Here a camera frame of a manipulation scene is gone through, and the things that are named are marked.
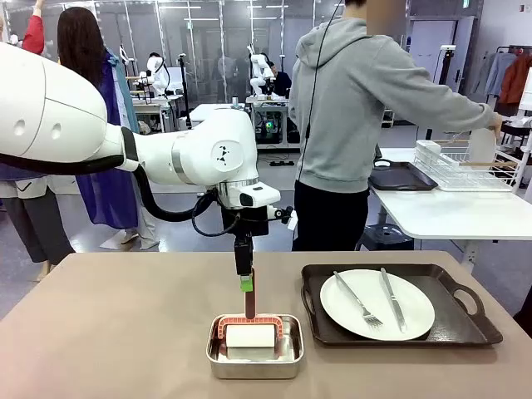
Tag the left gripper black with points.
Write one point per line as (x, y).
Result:
(249, 220)

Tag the dark brown serving tray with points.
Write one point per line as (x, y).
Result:
(399, 178)
(449, 299)

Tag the person's right forearm grey sleeve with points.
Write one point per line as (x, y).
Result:
(461, 106)

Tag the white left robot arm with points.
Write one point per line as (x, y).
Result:
(54, 116)

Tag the person's right hand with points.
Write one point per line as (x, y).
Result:
(496, 122)

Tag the stainless steel rectangular container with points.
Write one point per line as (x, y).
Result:
(253, 370)

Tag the silver fork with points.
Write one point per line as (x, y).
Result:
(374, 320)

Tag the silver table knife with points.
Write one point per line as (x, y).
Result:
(394, 303)

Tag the person in grey hoodie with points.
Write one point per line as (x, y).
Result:
(341, 104)

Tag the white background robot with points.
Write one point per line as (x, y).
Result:
(261, 72)
(157, 75)

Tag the white shoe rack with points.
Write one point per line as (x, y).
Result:
(388, 118)

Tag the white side table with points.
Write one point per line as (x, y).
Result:
(457, 212)

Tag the long-haired woman in blue dress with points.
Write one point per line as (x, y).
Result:
(79, 41)

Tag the black tripod stand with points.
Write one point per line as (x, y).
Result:
(446, 62)

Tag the grey door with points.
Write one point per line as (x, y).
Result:
(465, 50)

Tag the person in red with apron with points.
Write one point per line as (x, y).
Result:
(35, 33)

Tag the grey hanging jacket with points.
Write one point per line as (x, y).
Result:
(494, 70)

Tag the orange-brown hanging jacket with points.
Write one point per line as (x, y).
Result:
(515, 79)

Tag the black clothes rack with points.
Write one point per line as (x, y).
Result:
(519, 50)

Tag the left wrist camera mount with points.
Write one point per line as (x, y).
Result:
(278, 213)

